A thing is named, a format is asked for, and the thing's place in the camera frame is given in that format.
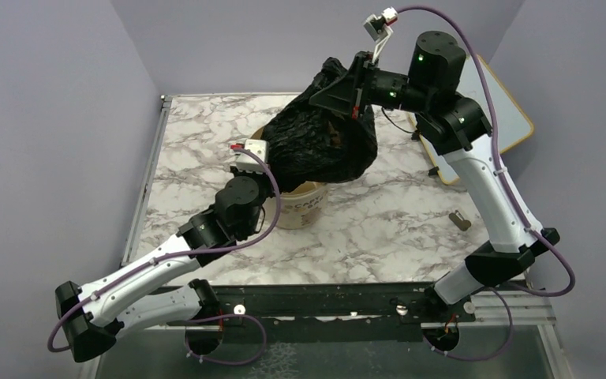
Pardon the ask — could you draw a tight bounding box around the white board with wooden frame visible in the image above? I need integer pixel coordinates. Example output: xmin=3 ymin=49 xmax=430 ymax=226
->
xmin=408 ymin=58 xmax=534 ymax=185

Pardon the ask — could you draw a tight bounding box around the small grey metal piece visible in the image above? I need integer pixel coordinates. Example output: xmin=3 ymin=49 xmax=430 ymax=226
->
xmin=448 ymin=210 xmax=472 ymax=231

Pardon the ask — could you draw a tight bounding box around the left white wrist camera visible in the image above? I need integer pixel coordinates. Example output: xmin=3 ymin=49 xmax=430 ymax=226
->
xmin=229 ymin=139 xmax=268 ymax=174

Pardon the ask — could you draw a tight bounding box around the black plastic trash bag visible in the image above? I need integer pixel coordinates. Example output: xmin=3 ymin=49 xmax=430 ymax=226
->
xmin=261 ymin=57 xmax=378 ymax=193

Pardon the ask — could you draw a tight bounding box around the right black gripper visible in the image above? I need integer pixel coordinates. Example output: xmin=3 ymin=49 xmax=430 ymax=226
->
xmin=309 ymin=53 xmax=432 ymax=120

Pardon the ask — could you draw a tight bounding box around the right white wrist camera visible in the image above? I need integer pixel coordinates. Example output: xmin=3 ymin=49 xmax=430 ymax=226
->
xmin=363 ymin=7 xmax=398 ymax=65

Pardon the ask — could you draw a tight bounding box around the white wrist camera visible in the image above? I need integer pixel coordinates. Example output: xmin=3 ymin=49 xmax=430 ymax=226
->
xmin=363 ymin=7 xmax=398 ymax=65
xmin=229 ymin=139 xmax=268 ymax=174

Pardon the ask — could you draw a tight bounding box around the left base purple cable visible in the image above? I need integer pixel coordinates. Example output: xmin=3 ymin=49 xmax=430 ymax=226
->
xmin=184 ymin=311 xmax=268 ymax=366

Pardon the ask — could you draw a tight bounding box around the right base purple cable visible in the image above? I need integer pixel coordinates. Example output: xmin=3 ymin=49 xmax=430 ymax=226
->
xmin=421 ymin=287 xmax=515 ymax=363

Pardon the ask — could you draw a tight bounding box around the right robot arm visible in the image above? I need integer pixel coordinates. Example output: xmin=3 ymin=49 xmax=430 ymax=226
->
xmin=310 ymin=31 xmax=559 ymax=321

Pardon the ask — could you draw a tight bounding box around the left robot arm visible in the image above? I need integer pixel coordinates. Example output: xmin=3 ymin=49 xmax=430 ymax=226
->
xmin=47 ymin=174 xmax=281 ymax=362

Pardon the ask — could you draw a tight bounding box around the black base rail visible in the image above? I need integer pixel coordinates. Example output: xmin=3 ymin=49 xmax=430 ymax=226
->
xmin=156 ymin=280 xmax=511 ymax=343

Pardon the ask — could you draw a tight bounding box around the beige round trash bin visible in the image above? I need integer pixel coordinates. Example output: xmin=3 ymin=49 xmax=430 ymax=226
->
xmin=250 ymin=137 xmax=330 ymax=231

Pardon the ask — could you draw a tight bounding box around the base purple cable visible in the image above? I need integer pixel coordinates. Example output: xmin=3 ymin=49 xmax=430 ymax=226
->
xmin=184 ymin=311 xmax=268 ymax=366
xmin=421 ymin=287 xmax=515 ymax=363

